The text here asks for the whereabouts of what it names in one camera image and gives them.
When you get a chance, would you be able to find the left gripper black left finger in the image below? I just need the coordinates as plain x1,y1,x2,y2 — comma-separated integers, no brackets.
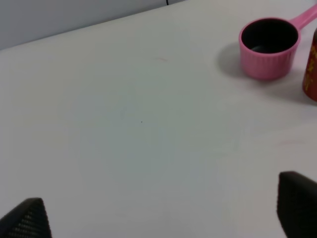
0,197,52,238

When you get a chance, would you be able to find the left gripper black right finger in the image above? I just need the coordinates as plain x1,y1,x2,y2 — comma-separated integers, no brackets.
277,171,317,238

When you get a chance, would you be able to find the red can with yellow print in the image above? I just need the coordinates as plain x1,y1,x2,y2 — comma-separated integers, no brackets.
302,30,317,102

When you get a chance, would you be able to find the pink toy saucepan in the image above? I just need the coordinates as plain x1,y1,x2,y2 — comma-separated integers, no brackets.
239,5,317,81

